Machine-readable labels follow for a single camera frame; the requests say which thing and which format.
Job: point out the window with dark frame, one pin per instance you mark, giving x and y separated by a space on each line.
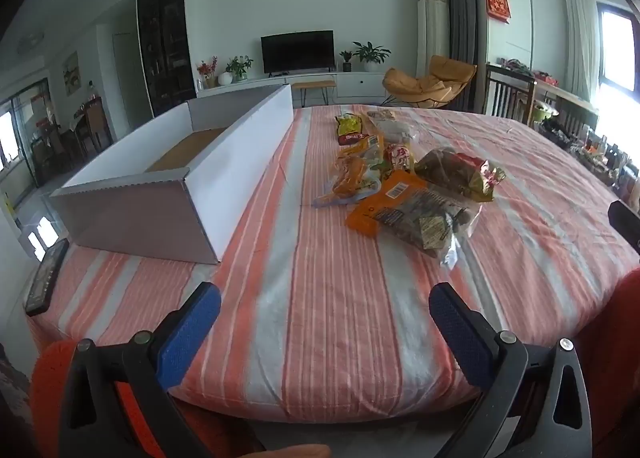
620 53

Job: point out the red flower arrangement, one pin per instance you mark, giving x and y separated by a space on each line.
207 69

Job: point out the grey curtain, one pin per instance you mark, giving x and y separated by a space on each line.
462 3

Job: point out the small plant in dark pot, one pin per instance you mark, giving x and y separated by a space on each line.
346 59

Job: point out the white cardboard box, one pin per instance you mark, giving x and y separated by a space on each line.
240 163

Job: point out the red wall hanging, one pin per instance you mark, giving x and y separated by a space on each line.
498 2

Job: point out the green plant in white pot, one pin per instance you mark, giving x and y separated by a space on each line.
239 68

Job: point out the red knit clothing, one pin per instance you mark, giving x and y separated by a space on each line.
47 388

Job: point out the dining table with chairs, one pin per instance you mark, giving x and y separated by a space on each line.
90 123

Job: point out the clear packet of brown pastries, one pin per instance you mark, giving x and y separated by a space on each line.
395 125

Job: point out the white curtain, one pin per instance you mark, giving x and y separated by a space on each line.
580 38

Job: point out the white television cabinet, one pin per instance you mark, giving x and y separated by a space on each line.
360 85

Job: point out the black remote control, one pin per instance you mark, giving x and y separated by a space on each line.
47 278

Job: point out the orange lounge chair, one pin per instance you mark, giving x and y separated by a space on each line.
430 80

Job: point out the cluttered wooden side table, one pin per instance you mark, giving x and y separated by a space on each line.
575 103

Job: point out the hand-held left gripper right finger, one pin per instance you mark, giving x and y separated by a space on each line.
462 333

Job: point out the small orange snack packet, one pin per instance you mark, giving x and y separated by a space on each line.
361 144

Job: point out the wooden bench black legs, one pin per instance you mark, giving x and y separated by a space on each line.
314 84

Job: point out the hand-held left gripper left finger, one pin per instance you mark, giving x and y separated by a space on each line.
187 333

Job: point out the dark wooden chair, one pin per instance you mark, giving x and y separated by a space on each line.
507 93

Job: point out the framed wall picture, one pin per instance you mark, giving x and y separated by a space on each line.
71 70

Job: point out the black flat television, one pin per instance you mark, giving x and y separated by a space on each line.
297 52

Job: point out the white standing air conditioner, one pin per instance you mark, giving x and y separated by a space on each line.
432 23

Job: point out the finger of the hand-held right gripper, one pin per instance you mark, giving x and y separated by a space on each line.
625 223

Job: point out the large leafy plant white pot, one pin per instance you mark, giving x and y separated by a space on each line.
371 54

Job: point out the green bowl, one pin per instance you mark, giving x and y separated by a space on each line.
542 113

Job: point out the orange snack packet clear window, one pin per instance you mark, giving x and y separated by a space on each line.
400 210

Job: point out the black display cabinet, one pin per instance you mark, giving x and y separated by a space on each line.
165 43

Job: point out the dark green red snack packet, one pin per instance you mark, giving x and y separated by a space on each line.
457 168

